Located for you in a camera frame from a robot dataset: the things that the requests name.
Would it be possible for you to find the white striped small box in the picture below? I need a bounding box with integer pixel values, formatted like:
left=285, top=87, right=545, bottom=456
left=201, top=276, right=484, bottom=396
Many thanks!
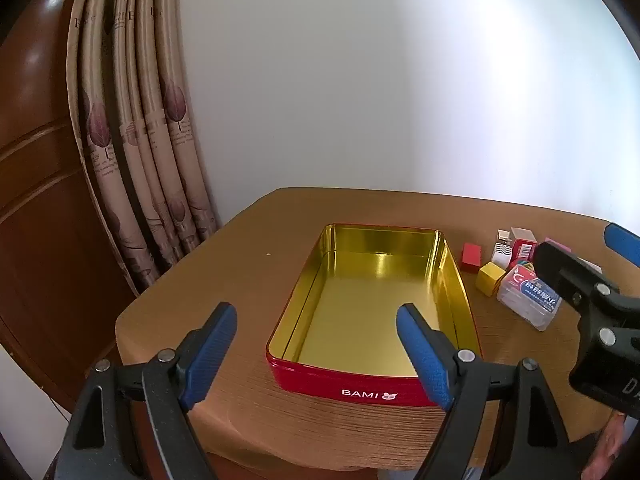
left=492, top=229, right=516, bottom=268

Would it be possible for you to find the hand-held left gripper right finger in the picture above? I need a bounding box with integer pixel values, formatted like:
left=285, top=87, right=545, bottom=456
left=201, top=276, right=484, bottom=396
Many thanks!
left=396, top=303, right=583, bottom=480

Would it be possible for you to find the red tin box gold interior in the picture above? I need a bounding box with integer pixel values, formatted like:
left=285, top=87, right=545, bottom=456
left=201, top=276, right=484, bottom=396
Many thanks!
left=265, top=223, right=484, bottom=408

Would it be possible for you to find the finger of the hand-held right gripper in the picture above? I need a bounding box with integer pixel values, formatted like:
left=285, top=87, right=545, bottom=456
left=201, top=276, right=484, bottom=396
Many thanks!
left=532, top=240, right=640, bottom=331
left=603, top=222, right=640, bottom=261

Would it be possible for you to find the person's right hand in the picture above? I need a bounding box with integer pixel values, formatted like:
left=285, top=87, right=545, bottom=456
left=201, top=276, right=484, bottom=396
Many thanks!
left=585, top=410, right=632, bottom=480

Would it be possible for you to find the yellow block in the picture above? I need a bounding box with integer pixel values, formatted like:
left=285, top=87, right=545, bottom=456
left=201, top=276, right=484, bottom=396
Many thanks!
left=476, top=261, right=507, bottom=297

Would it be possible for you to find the clear plastic box blue label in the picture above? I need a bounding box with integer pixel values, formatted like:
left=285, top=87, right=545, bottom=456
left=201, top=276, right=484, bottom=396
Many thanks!
left=496, top=265, right=563, bottom=332

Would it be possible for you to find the beige leaf-print curtain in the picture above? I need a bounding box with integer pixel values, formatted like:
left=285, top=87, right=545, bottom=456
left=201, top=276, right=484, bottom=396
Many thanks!
left=66, top=0, right=221, bottom=296

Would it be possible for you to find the red block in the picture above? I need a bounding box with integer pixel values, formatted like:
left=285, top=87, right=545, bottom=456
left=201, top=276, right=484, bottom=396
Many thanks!
left=461, top=243, right=482, bottom=274

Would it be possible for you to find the brown wooden door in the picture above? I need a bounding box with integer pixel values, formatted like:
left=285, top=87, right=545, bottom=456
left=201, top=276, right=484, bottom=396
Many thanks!
left=0, top=0, right=141, bottom=411

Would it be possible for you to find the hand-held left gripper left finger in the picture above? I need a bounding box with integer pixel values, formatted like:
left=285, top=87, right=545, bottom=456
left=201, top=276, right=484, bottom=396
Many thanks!
left=42, top=301, right=238, bottom=480

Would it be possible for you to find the red and white small box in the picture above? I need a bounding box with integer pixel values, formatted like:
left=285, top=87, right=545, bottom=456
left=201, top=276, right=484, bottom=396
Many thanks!
left=509, top=227, right=538, bottom=266

